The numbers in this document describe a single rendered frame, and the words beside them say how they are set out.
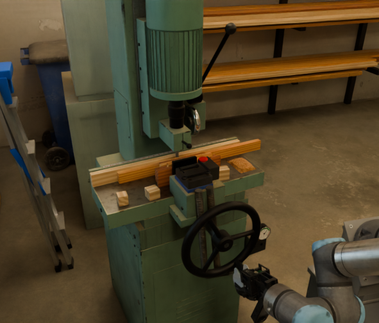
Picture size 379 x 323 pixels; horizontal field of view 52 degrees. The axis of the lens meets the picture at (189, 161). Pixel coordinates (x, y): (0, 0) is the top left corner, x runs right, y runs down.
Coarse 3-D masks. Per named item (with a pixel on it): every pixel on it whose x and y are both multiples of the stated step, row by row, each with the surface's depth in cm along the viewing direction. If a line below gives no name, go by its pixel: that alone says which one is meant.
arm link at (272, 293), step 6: (270, 288) 105; (276, 288) 104; (282, 288) 103; (288, 288) 103; (270, 294) 103; (276, 294) 102; (264, 300) 104; (270, 300) 102; (264, 306) 105; (270, 306) 102; (270, 312) 103
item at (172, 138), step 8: (160, 120) 143; (168, 120) 143; (160, 128) 143; (168, 128) 137; (184, 128) 137; (160, 136) 145; (168, 136) 138; (176, 136) 134; (184, 136) 135; (168, 144) 139; (176, 144) 135; (184, 144) 137
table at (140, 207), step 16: (224, 160) 152; (240, 176) 141; (256, 176) 143; (96, 192) 132; (112, 192) 132; (128, 192) 132; (144, 192) 132; (160, 192) 132; (112, 208) 124; (128, 208) 124; (144, 208) 127; (160, 208) 130; (176, 208) 129; (112, 224) 124
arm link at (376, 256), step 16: (320, 240) 105; (336, 240) 103; (368, 240) 93; (320, 256) 104; (336, 256) 99; (352, 256) 94; (368, 256) 90; (320, 272) 103; (336, 272) 100; (352, 272) 96; (368, 272) 92
